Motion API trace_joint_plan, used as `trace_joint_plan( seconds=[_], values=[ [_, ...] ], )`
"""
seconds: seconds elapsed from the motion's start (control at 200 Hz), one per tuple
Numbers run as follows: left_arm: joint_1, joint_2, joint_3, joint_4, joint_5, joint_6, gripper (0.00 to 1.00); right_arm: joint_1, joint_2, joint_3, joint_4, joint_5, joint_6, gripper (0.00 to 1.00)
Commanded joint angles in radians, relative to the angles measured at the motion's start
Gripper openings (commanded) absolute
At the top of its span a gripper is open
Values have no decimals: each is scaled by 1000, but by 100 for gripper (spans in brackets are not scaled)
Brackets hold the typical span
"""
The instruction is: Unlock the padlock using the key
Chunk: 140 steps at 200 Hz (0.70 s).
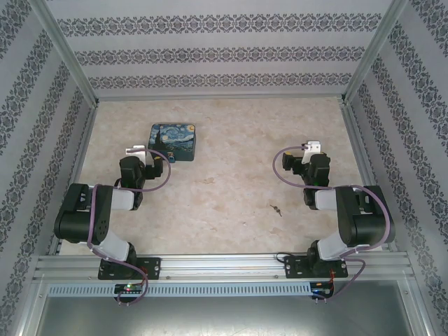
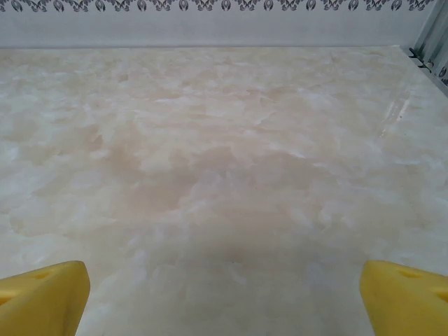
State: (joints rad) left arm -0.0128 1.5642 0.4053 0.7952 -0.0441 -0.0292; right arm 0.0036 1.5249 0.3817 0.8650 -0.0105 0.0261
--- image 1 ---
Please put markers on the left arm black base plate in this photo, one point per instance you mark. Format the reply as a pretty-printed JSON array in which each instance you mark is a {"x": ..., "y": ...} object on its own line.
[{"x": 150, "y": 267}]

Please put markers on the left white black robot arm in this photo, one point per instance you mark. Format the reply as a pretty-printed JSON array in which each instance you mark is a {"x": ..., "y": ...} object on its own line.
[{"x": 105, "y": 227}]

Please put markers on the aluminium corner post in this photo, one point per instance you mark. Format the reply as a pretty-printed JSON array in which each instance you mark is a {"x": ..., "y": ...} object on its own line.
[
  {"x": 371, "y": 52},
  {"x": 66, "y": 52}
]

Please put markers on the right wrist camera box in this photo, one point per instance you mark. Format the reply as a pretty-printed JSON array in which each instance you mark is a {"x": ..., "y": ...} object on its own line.
[{"x": 313, "y": 147}]

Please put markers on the starry night painted box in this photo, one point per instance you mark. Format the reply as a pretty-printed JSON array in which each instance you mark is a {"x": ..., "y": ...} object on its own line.
[{"x": 171, "y": 138}]

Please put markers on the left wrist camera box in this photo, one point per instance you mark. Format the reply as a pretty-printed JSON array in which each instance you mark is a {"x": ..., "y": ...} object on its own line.
[{"x": 138, "y": 154}]

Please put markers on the grey sheet metal shelf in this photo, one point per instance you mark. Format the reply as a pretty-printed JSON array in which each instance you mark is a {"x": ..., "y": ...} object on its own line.
[{"x": 224, "y": 316}]

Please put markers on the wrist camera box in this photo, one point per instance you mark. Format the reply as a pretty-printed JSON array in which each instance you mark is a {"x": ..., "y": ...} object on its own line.
[
  {"x": 313, "y": 147},
  {"x": 138, "y": 154}
]

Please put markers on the aluminium side rail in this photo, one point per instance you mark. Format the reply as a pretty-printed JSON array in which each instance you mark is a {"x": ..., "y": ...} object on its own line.
[
  {"x": 364, "y": 157},
  {"x": 78, "y": 168}
]

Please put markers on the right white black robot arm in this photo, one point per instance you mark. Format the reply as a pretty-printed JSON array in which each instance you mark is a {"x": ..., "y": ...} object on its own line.
[{"x": 364, "y": 227}]

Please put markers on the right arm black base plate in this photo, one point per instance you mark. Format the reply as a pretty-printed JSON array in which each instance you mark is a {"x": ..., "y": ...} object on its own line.
[{"x": 295, "y": 267}]

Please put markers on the long aluminium base rail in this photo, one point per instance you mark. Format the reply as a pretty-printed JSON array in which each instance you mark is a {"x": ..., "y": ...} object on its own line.
[{"x": 227, "y": 267}]

